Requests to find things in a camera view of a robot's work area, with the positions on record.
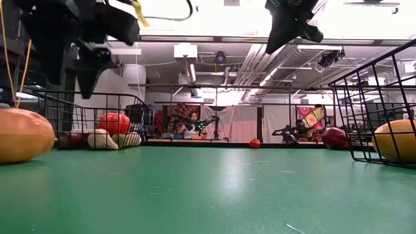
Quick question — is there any thin yellow rod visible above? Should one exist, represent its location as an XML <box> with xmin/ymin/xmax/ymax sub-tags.
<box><xmin>14</xmin><ymin>38</ymin><xmax>33</xmax><ymax>110</ymax></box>
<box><xmin>0</xmin><ymin>0</ymin><xmax>17</xmax><ymax>108</ymax></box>

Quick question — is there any yellow tape tag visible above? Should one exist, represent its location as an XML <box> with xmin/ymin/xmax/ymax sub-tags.
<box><xmin>131</xmin><ymin>0</ymin><xmax>150</xmax><ymax>29</ymax></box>

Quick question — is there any black wire basket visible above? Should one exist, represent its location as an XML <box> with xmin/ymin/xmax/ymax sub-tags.
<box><xmin>34</xmin><ymin>90</ymin><xmax>149</xmax><ymax>151</ymax></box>
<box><xmin>328</xmin><ymin>38</ymin><xmax>416</xmax><ymax>170</ymax></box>

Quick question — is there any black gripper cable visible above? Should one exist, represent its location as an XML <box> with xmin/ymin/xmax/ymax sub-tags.
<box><xmin>142</xmin><ymin>0</ymin><xmax>194</xmax><ymax>22</ymax></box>

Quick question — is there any dark red round fruit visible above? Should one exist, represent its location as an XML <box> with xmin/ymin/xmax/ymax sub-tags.
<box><xmin>320</xmin><ymin>127</ymin><xmax>350</xmax><ymax>151</ymax></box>

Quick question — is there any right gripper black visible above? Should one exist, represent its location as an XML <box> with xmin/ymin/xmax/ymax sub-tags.
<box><xmin>265</xmin><ymin>0</ymin><xmax>324</xmax><ymax>55</ymax></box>

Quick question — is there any red bell pepper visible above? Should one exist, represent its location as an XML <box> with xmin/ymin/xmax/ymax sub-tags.
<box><xmin>98</xmin><ymin>112</ymin><xmax>132</xmax><ymax>136</ymax></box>

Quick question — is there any blue-lit ceiling device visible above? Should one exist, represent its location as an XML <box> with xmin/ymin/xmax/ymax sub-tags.
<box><xmin>214</xmin><ymin>51</ymin><xmax>228</xmax><ymax>65</ymax></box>

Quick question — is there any black metal table frame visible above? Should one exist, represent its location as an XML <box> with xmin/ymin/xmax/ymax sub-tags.
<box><xmin>51</xmin><ymin>138</ymin><xmax>355</xmax><ymax>153</ymax></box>

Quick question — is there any yellow-orange mango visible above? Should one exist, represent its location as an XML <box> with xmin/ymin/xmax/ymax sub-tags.
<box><xmin>372</xmin><ymin>119</ymin><xmax>416</xmax><ymax>164</ymax></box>

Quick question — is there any long ceiling light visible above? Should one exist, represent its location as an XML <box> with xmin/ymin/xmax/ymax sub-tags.
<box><xmin>140</xmin><ymin>35</ymin><xmax>215</xmax><ymax>42</ymax></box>

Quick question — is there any silver ceiling duct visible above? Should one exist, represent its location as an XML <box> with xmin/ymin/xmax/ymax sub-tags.
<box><xmin>233</xmin><ymin>42</ymin><xmax>313</xmax><ymax>87</ymax></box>

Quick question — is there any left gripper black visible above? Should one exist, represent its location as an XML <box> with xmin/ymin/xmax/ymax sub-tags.
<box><xmin>19</xmin><ymin>0</ymin><xmax>140</xmax><ymax>99</ymax></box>

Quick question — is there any orange pumpkin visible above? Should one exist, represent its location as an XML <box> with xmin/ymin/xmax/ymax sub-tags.
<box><xmin>0</xmin><ymin>108</ymin><xmax>56</xmax><ymax>165</ymax></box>

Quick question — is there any white round column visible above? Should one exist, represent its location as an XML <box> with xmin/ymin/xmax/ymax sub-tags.
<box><xmin>122</xmin><ymin>64</ymin><xmax>147</xmax><ymax>110</ymax></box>

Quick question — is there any white ceiling box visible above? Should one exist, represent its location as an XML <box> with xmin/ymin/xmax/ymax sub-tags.
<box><xmin>173</xmin><ymin>43</ymin><xmax>198</xmax><ymax>59</ymax></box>

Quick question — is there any mandala wall tapestry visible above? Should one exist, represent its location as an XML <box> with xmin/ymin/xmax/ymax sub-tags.
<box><xmin>167</xmin><ymin>103</ymin><xmax>201</xmax><ymax>134</ymax></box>

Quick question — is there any colourful patchwork quilt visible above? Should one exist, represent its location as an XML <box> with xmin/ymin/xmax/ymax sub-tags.
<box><xmin>296</xmin><ymin>106</ymin><xmax>326</xmax><ymax>129</ymax></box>

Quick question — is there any black ceiling camera cluster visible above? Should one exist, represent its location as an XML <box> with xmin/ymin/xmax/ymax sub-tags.
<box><xmin>318</xmin><ymin>49</ymin><xmax>345</xmax><ymax>68</ymax></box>

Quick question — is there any white curtain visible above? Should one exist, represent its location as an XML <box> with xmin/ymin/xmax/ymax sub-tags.
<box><xmin>200</xmin><ymin>105</ymin><xmax>259</xmax><ymax>144</ymax></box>
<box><xmin>262</xmin><ymin>105</ymin><xmax>298</xmax><ymax>144</ymax></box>

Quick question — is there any black metal rack frame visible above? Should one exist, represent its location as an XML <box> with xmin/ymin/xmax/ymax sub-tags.
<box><xmin>127</xmin><ymin>83</ymin><xmax>337</xmax><ymax>144</ymax></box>

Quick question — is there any green table mat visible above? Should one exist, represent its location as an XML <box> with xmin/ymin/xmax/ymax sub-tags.
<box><xmin>0</xmin><ymin>145</ymin><xmax>416</xmax><ymax>234</ymax></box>

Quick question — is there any white garlic bulb with stem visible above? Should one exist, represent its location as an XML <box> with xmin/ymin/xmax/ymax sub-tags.
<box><xmin>86</xmin><ymin>128</ymin><xmax>119</xmax><ymax>151</ymax></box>

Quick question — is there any small white garlic bulb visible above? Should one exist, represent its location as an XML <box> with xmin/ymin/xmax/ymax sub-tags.
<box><xmin>125</xmin><ymin>131</ymin><xmax>142</xmax><ymax>148</ymax></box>

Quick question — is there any person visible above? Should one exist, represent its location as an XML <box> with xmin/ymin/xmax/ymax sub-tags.
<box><xmin>177</xmin><ymin>111</ymin><xmax>207</xmax><ymax>140</ymax></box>

